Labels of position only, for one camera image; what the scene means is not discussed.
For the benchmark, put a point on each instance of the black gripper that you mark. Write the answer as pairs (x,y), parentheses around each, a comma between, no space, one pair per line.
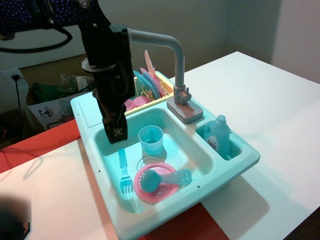
(108,54)

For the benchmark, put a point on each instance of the grey toy faucet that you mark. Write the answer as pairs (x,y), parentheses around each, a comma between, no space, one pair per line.
(181,104)

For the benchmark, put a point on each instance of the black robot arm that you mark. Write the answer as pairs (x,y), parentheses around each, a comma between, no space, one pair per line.
(27,15)

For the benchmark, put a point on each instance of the pink cup in rack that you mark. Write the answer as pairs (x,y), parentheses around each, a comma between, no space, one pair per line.
(129,105)

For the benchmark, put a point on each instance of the blue plate in rack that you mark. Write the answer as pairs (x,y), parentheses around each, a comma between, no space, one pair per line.
(147,84)

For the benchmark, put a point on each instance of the blue cup in sink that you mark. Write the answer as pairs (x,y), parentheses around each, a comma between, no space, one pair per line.
(151,139)

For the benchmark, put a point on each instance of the yellow dish rack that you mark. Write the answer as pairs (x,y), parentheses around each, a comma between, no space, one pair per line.
(166,85)

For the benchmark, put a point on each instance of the pink plate in rack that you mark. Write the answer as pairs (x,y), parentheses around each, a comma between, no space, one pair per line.
(145,73)

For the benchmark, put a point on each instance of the pink knife in rack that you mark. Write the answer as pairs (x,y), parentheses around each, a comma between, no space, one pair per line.
(150,67)

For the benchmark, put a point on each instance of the cardboard box with clutter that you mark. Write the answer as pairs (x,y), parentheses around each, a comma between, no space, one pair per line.
(51,87)

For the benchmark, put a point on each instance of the blue toy fork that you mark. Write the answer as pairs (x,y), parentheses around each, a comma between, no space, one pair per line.
(126,182)

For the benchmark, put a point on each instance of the teal toy sink basin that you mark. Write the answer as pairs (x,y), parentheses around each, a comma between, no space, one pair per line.
(183,148)

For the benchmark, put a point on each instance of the blue toy spoon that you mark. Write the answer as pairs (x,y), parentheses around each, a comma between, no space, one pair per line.
(150,179)

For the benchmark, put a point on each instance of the red mat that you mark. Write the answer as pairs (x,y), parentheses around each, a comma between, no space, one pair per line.
(38,145)

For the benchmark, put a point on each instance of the pink toy plate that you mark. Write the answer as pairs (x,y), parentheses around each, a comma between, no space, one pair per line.
(163,191)

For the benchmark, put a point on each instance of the blue dish soap bottle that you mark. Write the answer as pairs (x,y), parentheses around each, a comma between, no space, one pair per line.
(217,134)

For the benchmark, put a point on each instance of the white wall outlet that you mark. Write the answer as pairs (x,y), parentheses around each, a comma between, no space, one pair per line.
(15,77)

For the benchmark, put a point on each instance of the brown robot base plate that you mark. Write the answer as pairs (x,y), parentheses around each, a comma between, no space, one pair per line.
(15,218)

